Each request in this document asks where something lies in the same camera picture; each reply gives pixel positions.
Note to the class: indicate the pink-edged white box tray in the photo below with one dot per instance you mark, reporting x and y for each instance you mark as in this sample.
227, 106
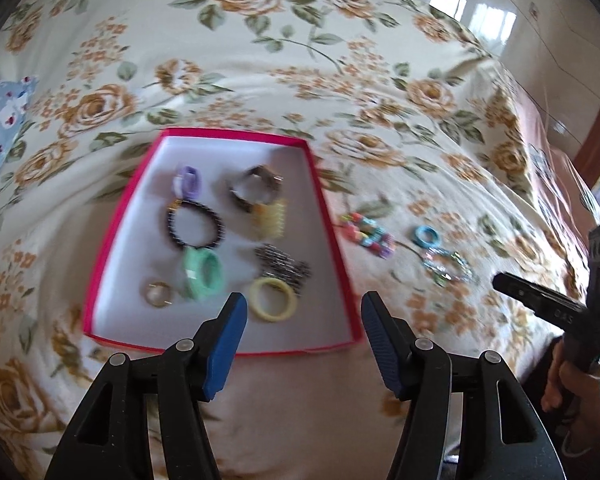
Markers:
130, 260

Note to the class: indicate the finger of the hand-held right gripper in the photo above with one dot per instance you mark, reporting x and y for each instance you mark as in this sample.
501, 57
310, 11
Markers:
535, 300

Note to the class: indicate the pale yellow bangle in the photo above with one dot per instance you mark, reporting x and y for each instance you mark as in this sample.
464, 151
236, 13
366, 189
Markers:
257, 307

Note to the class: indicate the green hair clip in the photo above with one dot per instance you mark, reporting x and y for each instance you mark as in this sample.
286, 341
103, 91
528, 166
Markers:
205, 275

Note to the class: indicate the yellow hair claw clip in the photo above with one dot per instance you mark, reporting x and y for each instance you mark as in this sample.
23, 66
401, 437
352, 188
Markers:
270, 220

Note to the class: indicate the floral blanket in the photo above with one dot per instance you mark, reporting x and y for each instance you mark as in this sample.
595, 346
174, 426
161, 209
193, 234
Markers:
330, 85

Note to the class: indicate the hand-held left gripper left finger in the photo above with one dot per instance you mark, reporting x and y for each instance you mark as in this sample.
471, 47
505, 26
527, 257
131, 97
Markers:
225, 355

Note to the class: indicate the purple hair clip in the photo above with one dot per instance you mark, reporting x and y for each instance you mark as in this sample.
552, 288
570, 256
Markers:
192, 182

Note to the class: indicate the person's right hand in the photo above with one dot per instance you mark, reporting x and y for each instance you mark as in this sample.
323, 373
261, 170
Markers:
580, 395

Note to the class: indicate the pink heart print sheet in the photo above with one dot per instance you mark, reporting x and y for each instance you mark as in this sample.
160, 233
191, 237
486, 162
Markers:
540, 155

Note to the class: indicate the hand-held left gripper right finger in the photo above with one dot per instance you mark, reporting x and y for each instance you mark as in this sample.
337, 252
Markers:
380, 340

